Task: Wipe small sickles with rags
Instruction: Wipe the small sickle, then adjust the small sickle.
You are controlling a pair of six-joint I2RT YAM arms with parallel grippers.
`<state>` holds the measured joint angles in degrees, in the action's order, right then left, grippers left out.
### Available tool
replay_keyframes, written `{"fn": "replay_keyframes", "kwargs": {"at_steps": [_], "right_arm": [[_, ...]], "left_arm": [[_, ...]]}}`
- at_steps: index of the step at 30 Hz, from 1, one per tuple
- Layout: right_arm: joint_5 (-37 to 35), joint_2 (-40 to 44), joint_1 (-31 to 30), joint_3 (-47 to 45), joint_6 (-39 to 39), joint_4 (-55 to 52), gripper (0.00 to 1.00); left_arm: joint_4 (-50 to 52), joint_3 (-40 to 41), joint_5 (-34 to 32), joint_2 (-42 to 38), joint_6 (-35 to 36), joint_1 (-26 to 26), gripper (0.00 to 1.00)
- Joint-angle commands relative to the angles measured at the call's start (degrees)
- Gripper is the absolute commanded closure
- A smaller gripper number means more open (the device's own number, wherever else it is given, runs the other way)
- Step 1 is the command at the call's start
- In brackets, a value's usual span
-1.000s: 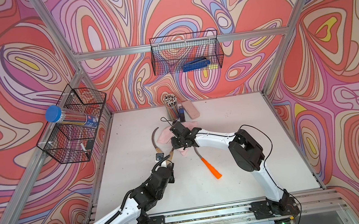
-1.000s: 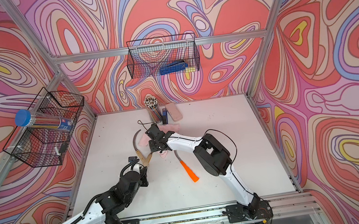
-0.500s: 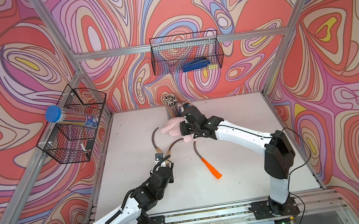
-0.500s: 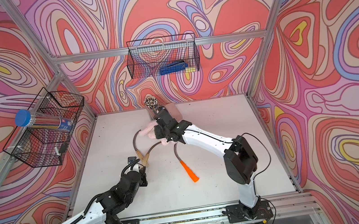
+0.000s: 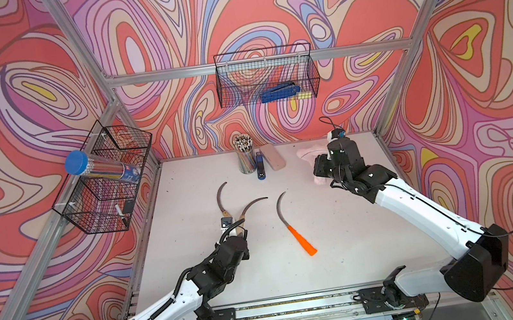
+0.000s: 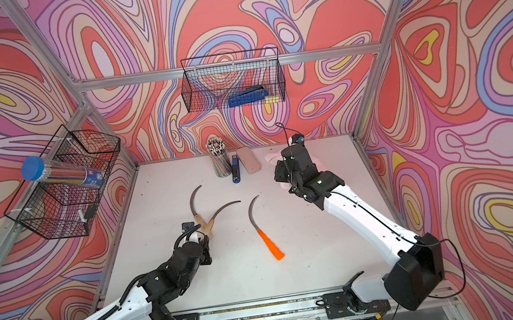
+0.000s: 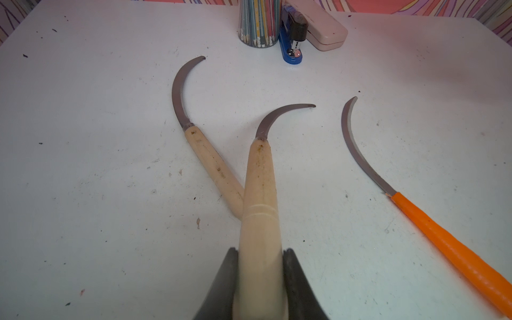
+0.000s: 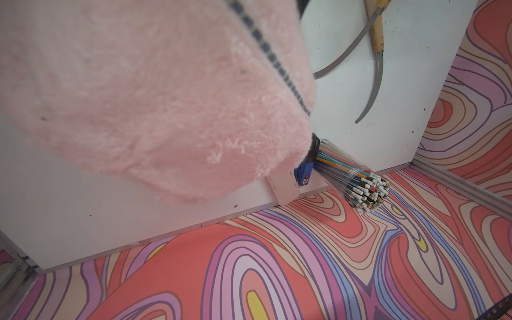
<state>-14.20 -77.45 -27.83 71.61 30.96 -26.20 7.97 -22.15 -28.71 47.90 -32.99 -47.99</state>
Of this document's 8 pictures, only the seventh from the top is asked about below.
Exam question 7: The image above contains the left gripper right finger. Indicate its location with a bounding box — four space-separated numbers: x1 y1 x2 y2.
283 249 329 320

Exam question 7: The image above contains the orange handle sickle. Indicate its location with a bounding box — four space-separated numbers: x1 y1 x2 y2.
341 97 511 319

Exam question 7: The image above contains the wooden handle sickle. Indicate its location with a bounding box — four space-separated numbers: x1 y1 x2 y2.
171 56 244 219
237 103 313 319

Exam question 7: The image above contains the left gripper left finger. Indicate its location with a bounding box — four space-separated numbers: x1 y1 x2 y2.
194 247 238 320

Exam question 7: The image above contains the cup of coloured pencils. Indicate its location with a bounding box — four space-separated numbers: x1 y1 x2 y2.
237 0 282 48

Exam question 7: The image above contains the pink rectangular box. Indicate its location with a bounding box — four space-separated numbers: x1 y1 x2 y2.
286 0 348 51

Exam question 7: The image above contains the blue stapler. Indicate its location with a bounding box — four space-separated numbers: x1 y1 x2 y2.
279 3 309 65

